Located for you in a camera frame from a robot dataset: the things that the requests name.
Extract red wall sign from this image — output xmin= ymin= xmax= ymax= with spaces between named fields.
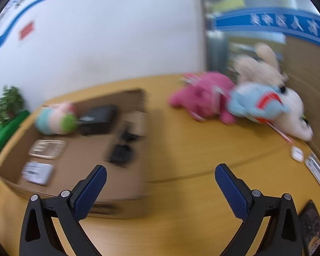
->
xmin=18 ymin=21 xmax=36 ymax=41

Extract black small device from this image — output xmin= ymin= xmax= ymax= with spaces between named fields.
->
xmin=109 ymin=144 xmax=135 ymax=165

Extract blue plush toy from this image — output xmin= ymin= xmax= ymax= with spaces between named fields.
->
xmin=227 ymin=82 xmax=291 ymax=124

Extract white earbuds case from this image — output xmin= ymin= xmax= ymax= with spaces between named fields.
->
xmin=290 ymin=146 xmax=303 ymax=160

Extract clear plastic case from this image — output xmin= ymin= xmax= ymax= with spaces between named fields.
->
xmin=29 ymin=139 xmax=67 ymax=160

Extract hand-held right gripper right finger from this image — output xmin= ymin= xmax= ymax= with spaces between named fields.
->
xmin=215 ymin=163 xmax=302 ymax=256

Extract green potted plant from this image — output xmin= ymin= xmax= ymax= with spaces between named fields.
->
xmin=0 ymin=85 xmax=26 ymax=134

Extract teal and pink pig plush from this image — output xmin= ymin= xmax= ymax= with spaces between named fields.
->
xmin=34 ymin=102 xmax=79 ymax=135

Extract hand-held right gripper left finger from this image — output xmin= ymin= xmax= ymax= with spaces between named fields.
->
xmin=19 ymin=165 xmax=108 ymax=256

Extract yellow sticky notes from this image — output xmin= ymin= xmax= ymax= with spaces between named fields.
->
xmin=221 ymin=0 xmax=246 ymax=9

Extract cardboard box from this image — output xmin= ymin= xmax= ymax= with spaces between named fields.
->
xmin=0 ymin=88 xmax=152 ymax=219

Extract wooden desk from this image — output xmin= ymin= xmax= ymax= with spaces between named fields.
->
xmin=0 ymin=72 xmax=320 ymax=256

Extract blue banner strip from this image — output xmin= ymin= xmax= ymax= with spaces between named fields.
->
xmin=213 ymin=7 xmax=320 ymax=46

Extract pink plush toy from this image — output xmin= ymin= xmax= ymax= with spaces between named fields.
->
xmin=167 ymin=72 xmax=236 ymax=125

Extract black box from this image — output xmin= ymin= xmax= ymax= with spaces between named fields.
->
xmin=79 ymin=105 xmax=118 ymax=136

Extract dark patterned pouch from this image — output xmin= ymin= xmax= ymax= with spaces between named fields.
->
xmin=299 ymin=200 xmax=320 ymax=256

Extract blue wall stripe decal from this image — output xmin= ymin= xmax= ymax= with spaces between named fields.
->
xmin=0 ymin=0 xmax=104 ymax=55

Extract white folding phone stand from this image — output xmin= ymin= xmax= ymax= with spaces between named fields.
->
xmin=304 ymin=151 xmax=320 ymax=187

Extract beige bunny plush toy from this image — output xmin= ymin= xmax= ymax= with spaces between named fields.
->
xmin=233 ymin=43 xmax=314 ymax=142

